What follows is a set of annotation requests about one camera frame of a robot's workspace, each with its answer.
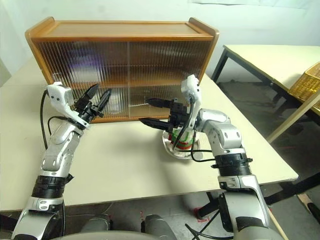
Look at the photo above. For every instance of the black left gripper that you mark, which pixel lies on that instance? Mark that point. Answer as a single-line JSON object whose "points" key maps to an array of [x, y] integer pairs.
{"points": [[86, 110]]}

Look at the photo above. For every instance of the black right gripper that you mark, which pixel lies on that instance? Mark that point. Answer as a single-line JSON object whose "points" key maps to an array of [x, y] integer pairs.
{"points": [[178, 112]]}

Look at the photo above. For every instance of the white plush bear toy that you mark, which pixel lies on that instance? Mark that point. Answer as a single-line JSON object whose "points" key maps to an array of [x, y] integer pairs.
{"points": [[183, 143]]}

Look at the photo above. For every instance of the silver metal bowl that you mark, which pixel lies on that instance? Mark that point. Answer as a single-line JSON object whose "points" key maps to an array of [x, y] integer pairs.
{"points": [[180, 155]]}

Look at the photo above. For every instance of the ribbed clear sliding door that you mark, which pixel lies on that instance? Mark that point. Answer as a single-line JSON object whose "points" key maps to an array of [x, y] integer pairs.
{"points": [[62, 65], [155, 65]]}

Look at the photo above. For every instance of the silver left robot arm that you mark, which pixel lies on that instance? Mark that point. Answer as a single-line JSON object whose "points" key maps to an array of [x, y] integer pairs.
{"points": [[58, 150]]}

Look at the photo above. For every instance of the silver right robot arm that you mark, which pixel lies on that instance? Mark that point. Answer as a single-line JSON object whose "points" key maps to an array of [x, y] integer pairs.
{"points": [[225, 135]]}

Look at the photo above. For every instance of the brown wooden cabinet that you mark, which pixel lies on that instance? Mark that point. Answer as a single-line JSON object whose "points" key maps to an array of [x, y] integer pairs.
{"points": [[120, 30]]}

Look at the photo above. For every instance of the black table leg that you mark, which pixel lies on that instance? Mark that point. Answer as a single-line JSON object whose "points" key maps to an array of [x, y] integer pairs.
{"points": [[210, 205], [292, 188]]}

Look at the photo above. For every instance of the grey rounded shape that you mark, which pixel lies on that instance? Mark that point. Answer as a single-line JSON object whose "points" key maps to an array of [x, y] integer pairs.
{"points": [[96, 223], [158, 225]]}

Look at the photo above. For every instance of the beige table black legs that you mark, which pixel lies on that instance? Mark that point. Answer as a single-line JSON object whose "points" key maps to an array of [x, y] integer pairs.
{"points": [[262, 60]]}

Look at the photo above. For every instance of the light wooden beam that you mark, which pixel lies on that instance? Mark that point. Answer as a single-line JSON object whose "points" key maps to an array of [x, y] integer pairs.
{"points": [[292, 120]]}

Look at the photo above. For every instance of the yellow wicker basket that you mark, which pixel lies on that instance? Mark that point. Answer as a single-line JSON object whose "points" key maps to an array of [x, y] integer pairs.
{"points": [[307, 82]]}

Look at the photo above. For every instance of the thin light wooden stick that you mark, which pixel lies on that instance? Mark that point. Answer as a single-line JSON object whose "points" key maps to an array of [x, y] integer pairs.
{"points": [[277, 226]]}

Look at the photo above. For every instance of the light wood plank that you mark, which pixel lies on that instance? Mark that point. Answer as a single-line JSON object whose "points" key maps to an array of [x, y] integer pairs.
{"points": [[303, 200]]}

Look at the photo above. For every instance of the black shoe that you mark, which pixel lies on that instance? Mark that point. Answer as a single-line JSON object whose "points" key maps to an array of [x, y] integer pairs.
{"points": [[313, 211]]}

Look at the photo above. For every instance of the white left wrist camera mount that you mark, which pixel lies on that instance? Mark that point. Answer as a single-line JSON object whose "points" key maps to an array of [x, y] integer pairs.
{"points": [[58, 96]]}

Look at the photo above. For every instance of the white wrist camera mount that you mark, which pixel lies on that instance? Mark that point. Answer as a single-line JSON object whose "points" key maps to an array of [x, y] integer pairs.
{"points": [[58, 96], [190, 82]]}

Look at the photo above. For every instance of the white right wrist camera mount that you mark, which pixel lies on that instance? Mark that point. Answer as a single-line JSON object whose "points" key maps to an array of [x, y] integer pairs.
{"points": [[190, 82]]}

